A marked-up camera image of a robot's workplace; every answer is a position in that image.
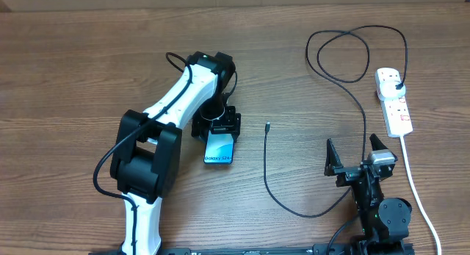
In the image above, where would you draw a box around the Galaxy S24 smartphone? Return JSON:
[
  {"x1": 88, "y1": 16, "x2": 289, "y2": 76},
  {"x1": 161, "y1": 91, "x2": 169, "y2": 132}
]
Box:
[{"x1": 203, "y1": 132, "x2": 234, "y2": 165}]

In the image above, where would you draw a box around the white charger plug adapter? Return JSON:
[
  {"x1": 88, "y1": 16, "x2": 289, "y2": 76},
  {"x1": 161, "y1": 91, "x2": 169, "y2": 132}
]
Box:
[{"x1": 377, "y1": 81, "x2": 406, "y2": 101}]

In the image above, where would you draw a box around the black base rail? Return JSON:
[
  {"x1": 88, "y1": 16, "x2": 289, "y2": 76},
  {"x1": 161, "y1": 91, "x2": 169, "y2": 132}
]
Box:
[{"x1": 89, "y1": 244, "x2": 415, "y2": 255}]

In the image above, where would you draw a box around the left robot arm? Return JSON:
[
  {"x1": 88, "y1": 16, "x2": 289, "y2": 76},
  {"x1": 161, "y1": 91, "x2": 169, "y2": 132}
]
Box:
[{"x1": 110, "y1": 51, "x2": 241, "y2": 254}]

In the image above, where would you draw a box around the white power strip cord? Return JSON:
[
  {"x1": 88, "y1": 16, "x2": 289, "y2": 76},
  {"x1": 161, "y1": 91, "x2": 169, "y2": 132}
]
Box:
[{"x1": 399, "y1": 134, "x2": 443, "y2": 255}]

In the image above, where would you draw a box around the white power strip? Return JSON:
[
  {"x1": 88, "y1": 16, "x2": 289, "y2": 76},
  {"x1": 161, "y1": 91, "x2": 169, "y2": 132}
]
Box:
[{"x1": 375, "y1": 68, "x2": 413, "y2": 137}]

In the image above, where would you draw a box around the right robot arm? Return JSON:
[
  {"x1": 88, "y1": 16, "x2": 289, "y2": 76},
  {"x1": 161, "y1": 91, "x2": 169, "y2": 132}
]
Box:
[{"x1": 324, "y1": 134, "x2": 414, "y2": 254}]

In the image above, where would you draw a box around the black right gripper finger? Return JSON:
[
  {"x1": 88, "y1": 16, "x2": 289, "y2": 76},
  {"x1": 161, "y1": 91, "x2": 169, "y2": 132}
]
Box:
[
  {"x1": 369, "y1": 133, "x2": 388, "y2": 151},
  {"x1": 324, "y1": 139, "x2": 343, "y2": 176}
]

